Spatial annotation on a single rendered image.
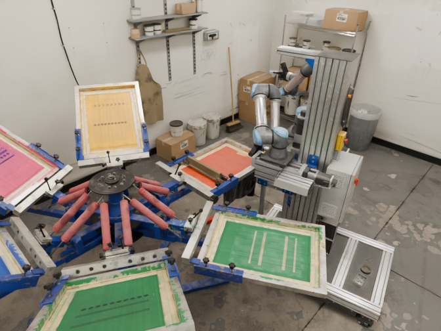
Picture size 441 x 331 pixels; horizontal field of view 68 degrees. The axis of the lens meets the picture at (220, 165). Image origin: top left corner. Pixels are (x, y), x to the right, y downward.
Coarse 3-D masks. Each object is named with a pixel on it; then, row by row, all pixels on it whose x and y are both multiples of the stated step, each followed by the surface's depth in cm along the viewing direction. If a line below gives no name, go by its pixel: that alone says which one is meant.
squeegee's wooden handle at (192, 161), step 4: (188, 156) 294; (188, 160) 296; (192, 160) 291; (196, 160) 289; (192, 164) 294; (196, 164) 289; (200, 164) 285; (204, 164) 283; (200, 168) 287; (204, 168) 283; (208, 168) 279; (212, 168) 278; (208, 172) 281; (212, 172) 277; (216, 172) 274; (212, 176) 279; (216, 176) 275; (220, 176) 274
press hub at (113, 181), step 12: (96, 180) 219; (108, 180) 217; (120, 180) 219; (132, 180) 220; (96, 192) 207; (108, 192) 208; (108, 204) 225; (96, 216) 233; (120, 216) 226; (132, 228) 224
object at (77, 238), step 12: (156, 192) 253; (72, 204) 239; (84, 204) 245; (144, 204) 246; (132, 216) 232; (144, 216) 232; (168, 216) 230; (96, 228) 222; (120, 228) 222; (156, 228) 221; (72, 240) 209; (84, 240) 218; (120, 240) 212; (132, 252) 210
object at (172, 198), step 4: (184, 188) 278; (188, 188) 278; (180, 192) 273; (184, 192) 276; (188, 192) 280; (168, 196) 269; (172, 196) 269; (176, 196) 270; (180, 196) 275; (168, 200) 264; (172, 200) 268; (168, 204) 266; (148, 208) 255; (152, 208) 255; (156, 208) 257; (156, 212) 259
